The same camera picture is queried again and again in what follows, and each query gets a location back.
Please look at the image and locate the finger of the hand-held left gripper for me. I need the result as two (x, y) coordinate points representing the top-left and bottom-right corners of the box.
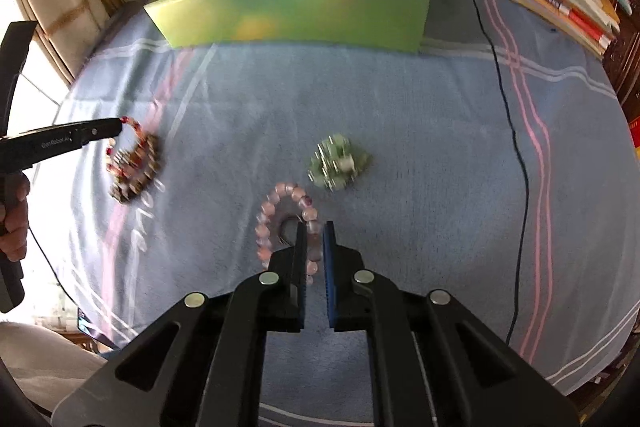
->
(75, 117), (124, 148)
(0, 21), (39, 135)

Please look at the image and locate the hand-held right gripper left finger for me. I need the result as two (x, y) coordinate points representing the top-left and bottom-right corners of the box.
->
(52, 221), (308, 427)

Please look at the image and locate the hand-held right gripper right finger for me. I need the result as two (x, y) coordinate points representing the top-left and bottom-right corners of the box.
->
(322, 221), (581, 427)

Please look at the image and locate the pink bead bracelet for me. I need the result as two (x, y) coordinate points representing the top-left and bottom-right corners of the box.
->
(254, 182), (321, 286)

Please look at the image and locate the red bead bracelet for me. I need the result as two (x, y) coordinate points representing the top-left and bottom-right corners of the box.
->
(105, 117), (165, 206)

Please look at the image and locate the green stone jewelry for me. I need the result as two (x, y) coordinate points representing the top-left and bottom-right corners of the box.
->
(306, 134), (373, 192)

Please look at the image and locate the person's left hand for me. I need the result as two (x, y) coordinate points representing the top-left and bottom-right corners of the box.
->
(0, 172), (32, 260)

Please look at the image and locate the person's leg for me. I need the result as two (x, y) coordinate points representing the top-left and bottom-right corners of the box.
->
(0, 321), (108, 415)

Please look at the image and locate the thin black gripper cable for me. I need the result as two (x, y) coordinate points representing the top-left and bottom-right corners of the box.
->
(25, 224), (118, 350)

